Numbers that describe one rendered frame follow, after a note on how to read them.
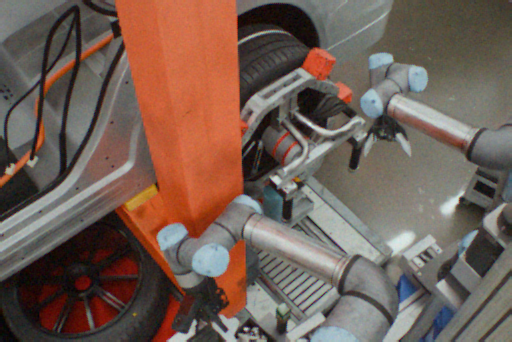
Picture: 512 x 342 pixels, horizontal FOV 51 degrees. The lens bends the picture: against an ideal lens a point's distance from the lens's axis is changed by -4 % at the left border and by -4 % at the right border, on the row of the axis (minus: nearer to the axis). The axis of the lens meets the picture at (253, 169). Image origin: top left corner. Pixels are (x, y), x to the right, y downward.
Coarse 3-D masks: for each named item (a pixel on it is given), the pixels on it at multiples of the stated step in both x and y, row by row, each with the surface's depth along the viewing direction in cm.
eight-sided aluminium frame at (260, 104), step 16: (288, 80) 190; (304, 80) 190; (320, 80) 197; (256, 96) 185; (272, 96) 185; (288, 96) 189; (320, 96) 215; (256, 112) 183; (256, 128) 188; (256, 192) 219
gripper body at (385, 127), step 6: (378, 120) 174; (384, 120) 175; (390, 120) 177; (372, 126) 175; (378, 126) 174; (384, 126) 174; (390, 126) 173; (396, 126) 179; (378, 132) 176; (384, 132) 176; (390, 132) 174; (378, 138) 177; (384, 138) 176; (390, 138) 175
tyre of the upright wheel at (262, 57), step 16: (240, 32) 196; (256, 32) 197; (272, 32) 200; (240, 48) 191; (256, 48) 191; (272, 48) 191; (288, 48) 193; (304, 48) 199; (240, 64) 187; (256, 64) 186; (272, 64) 187; (288, 64) 192; (240, 80) 184; (256, 80) 185; (240, 96) 185; (256, 176) 230
